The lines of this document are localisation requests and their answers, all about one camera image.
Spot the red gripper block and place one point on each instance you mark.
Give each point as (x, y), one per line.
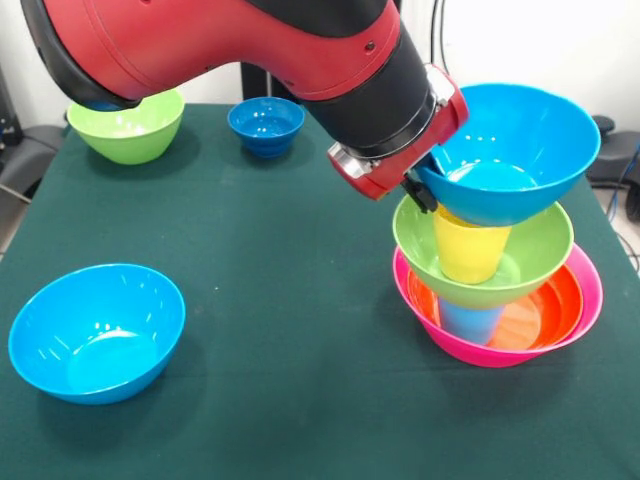
(400, 165)

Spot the yellow plastic cup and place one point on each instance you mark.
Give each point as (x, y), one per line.
(470, 255)

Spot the light blue plastic bowl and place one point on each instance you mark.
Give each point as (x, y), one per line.
(515, 135)
(95, 340)

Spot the green plastic bowl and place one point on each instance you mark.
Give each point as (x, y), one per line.
(545, 250)
(130, 130)

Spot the light blue plastic cup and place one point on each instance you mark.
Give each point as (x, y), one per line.
(472, 325)

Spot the orange plastic bowl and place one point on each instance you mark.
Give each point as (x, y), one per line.
(555, 315)

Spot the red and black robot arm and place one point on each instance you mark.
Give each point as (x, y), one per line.
(225, 55)

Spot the small dark blue bowl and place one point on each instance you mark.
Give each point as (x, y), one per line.
(266, 125)

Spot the large pink plastic bowl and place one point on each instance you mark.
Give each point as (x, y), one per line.
(480, 356)

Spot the black equipment with knob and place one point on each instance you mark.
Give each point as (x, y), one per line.
(617, 160)

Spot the dark green tablecloth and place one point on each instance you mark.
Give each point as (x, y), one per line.
(250, 325)

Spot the grey chair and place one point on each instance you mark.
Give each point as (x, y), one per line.
(25, 160)

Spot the black device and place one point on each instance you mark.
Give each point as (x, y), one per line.
(6, 120)

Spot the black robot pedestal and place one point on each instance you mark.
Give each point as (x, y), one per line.
(255, 80)

